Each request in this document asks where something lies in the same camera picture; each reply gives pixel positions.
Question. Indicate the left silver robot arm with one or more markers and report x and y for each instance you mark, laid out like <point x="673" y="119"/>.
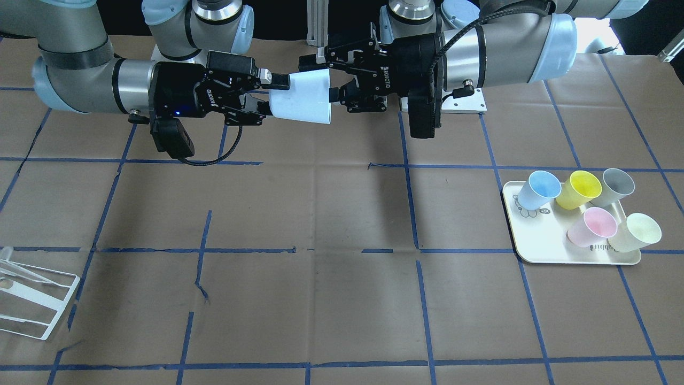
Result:
<point x="494" y="44"/>

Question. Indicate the light blue plastic cup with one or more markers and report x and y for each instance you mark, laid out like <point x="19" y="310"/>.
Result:
<point x="306" y="100"/>

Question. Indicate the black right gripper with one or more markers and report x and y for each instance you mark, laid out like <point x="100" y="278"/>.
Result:
<point x="179" y="90"/>

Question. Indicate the aluminium frame post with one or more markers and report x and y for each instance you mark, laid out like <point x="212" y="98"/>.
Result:
<point x="317" y="23"/>

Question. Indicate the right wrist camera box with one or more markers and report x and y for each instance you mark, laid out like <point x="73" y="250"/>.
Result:
<point x="170" y="136"/>

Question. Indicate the pale green plastic cup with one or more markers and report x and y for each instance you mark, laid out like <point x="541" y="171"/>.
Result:
<point x="636" y="231"/>

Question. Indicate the pink plastic cup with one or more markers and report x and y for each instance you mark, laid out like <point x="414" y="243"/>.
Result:
<point x="594" y="226"/>

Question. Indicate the cream rectangular serving tray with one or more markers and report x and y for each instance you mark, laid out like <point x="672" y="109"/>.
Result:
<point x="540" y="236"/>

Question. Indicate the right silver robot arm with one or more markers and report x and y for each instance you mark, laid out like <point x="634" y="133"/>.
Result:
<point x="78" y="71"/>

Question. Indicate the white wire cup rack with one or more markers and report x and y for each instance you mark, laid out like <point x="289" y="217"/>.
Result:
<point x="33" y="298"/>

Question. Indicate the grey plastic cup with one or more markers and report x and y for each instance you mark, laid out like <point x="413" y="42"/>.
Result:
<point x="616" y="184"/>

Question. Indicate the yellow plastic cup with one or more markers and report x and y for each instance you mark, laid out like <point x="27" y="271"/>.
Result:
<point x="579" y="189"/>

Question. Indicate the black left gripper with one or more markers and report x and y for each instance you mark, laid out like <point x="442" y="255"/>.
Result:
<point x="410" y="60"/>

